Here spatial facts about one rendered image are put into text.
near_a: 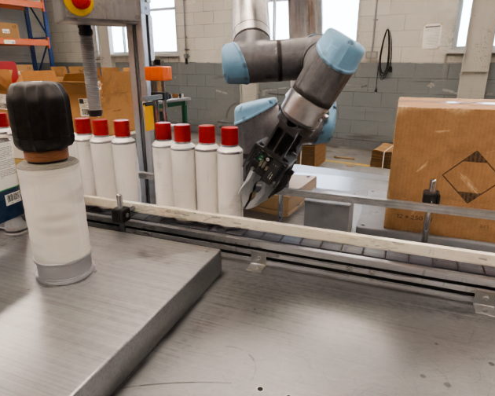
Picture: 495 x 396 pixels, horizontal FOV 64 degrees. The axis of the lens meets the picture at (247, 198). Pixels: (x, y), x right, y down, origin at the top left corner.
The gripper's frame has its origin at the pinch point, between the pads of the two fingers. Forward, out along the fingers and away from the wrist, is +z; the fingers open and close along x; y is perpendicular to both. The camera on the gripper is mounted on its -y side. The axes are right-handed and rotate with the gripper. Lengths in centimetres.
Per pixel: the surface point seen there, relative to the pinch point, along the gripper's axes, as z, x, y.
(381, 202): -14.5, 20.8, -2.6
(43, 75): 90, -194, -152
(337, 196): -10.6, 13.7, -2.6
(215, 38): 83, -274, -575
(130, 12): -17, -46, -10
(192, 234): 10.6, -5.7, 5.9
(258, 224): 0.3, 4.5, 4.8
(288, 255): 1.5, 12.6, 5.7
